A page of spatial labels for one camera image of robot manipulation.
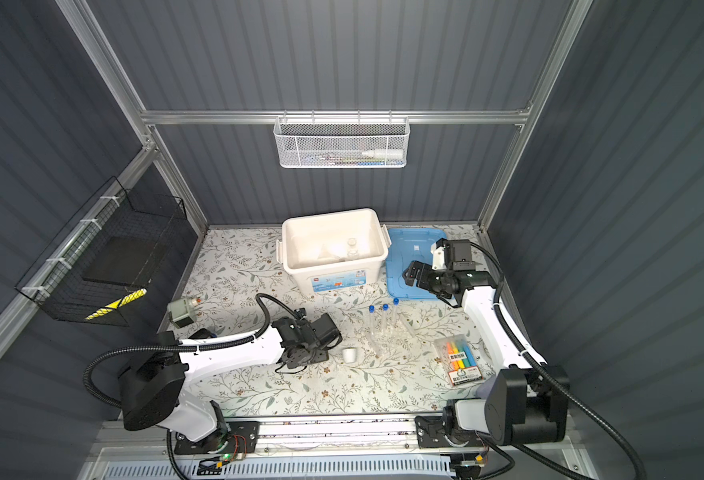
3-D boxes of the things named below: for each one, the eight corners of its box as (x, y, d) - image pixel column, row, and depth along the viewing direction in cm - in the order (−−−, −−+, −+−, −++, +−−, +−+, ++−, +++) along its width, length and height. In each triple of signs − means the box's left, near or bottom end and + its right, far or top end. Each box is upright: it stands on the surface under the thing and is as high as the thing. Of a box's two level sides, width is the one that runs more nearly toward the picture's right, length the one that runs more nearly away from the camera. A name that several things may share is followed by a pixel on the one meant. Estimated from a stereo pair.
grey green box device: (177, 330, 94) (169, 323, 90) (174, 310, 98) (167, 302, 94) (194, 323, 95) (187, 315, 91) (191, 303, 100) (184, 296, 96)
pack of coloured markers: (450, 386, 83) (452, 384, 81) (434, 341, 91) (436, 338, 90) (484, 380, 84) (486, 377, 82) (465, 336, 92) (467, 333, 91)
